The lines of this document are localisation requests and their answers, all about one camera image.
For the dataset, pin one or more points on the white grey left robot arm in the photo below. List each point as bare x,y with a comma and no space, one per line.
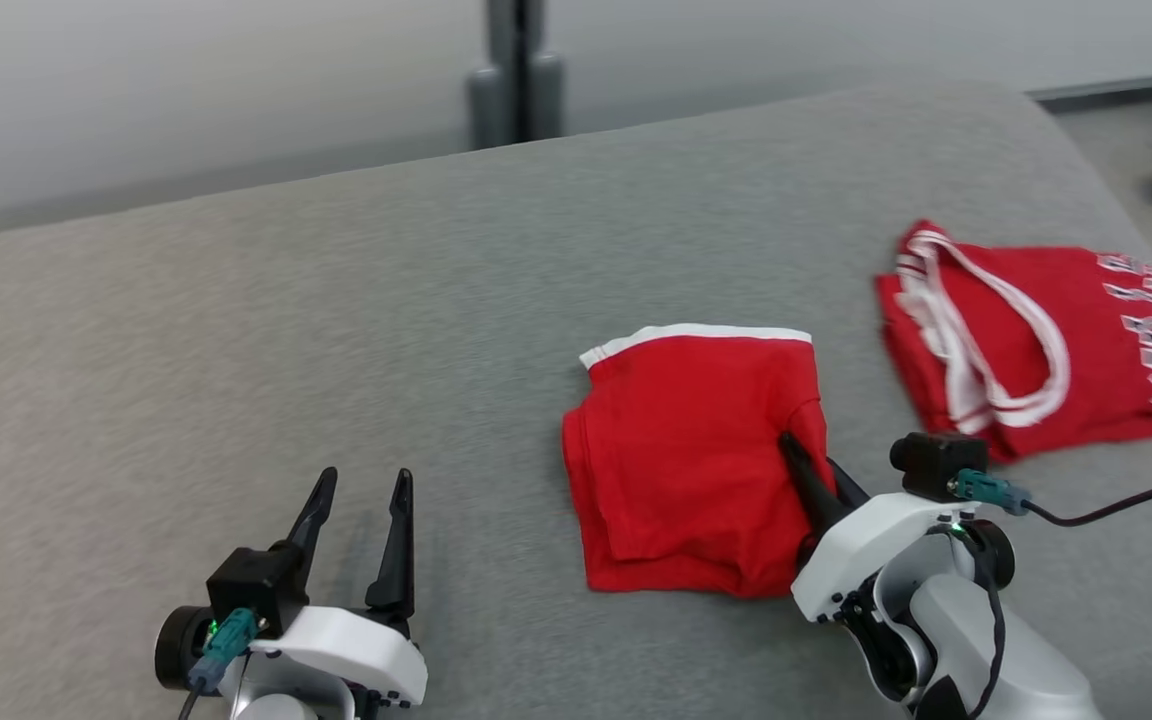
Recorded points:
276,710

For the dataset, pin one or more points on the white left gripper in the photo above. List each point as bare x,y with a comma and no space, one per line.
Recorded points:
346,655

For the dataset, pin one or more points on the red white basketball jersey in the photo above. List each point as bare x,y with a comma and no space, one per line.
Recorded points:
1086,295

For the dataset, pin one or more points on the grey cylinder bumper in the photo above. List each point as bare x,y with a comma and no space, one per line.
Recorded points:
486,110
546,95

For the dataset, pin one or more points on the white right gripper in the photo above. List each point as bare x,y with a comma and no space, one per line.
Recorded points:
866,545

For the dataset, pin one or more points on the red shorts with white trim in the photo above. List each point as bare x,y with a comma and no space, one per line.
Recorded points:
676,450

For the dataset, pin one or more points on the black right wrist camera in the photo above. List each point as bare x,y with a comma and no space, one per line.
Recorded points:
936,465

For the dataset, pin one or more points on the grey wall post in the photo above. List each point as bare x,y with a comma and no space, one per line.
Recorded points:
516,40

